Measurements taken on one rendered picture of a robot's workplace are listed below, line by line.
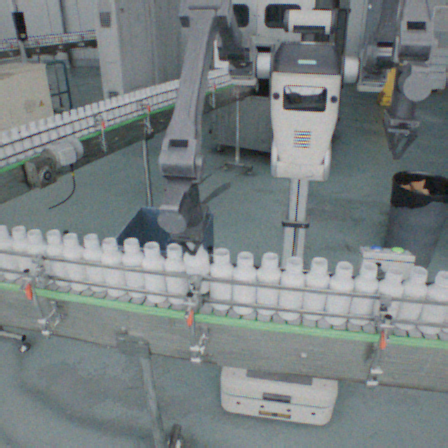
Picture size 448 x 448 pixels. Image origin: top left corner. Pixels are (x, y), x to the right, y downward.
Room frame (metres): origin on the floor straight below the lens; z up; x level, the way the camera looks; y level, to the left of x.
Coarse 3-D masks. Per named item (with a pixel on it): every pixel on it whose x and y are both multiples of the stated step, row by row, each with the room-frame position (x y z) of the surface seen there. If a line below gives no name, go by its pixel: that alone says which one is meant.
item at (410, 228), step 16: (400, 176) 2.65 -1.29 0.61; (416, 176) 2.67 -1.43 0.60; (432, 176) 2.62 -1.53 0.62; (400, 192) 2.39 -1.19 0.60; (432, 192) 2.60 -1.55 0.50; (400, 208) 2.38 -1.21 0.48; (416, 208) 2.29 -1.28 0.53; (432, 208) 2.26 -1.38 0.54; (400, 224) 2.36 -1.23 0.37; (416, 224) 2.29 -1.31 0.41; (432, 224) 2.27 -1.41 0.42; (400, 240) 2.34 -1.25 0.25; (416, 240) 2.28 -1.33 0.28; (432, 240) 2.28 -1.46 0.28; (416, 256) 2.28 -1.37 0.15
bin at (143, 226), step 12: (144, 216) 1.50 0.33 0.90; (156, 216) 1.49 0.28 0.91; (132, 228) 1.39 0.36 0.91; (144, 228) 1.50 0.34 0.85; (156, 228) 1.49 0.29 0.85; (120, 240) 1.28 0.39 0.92; (144, 240) 1.49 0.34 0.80; (156, 240) 1.49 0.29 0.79; (168, 240) 1.48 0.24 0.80; (204, 240) 1.30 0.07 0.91; (144, 252) 1.18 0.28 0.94
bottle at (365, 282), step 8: (368, 264) 0.77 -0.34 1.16; (360, 272) 0.76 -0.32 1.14; (368, 272) 0.74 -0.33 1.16; (376, 272) 0.74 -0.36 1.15; (360, 280) 0.75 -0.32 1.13; (368, 280) 0.74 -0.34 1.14; (376, 280) 0.75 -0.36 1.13; (360, 288) 0.73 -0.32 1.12; (368, 288) 0.73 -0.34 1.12; (376, 288) 0.73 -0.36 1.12; (352, 304) 0.74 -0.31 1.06; (360, 304) 0.73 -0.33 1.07; (368, 304) 0.73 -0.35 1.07; (352, 312) 0.74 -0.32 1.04; (360, 312) 0.73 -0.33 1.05; (368, 312) 0.73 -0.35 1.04; (352, 320) 0.74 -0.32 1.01
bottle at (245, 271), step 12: (240, 264) 0.80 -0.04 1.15; (252, 264) 0.80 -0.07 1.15; (240, 276) 0.78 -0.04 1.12; (252, 276) 0.79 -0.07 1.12; (240, 288) 0.78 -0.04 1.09; (252, 288) 0.79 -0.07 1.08; (240, 300) 0.78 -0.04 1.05; (252, 300) 0.79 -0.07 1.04; (240, 312) 0.78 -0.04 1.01; (252, 312) 0.79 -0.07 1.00
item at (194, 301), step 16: (384, 272) 0.79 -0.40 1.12; (32, 288) 0.82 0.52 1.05; (192, 288) 0.79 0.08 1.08; (192, 304) 0.72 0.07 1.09; (384, 304) 0.68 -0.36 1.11; (48, 320) 0.83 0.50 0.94; (192, 320) 0.72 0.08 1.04; (384, 320) 0.64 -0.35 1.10; (48, 336) 0.81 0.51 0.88; (192, 336) 0.73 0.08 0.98; (384, 336) 0.62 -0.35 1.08; (192, 352) 0.73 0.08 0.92; (368, 384) 0.63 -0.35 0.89
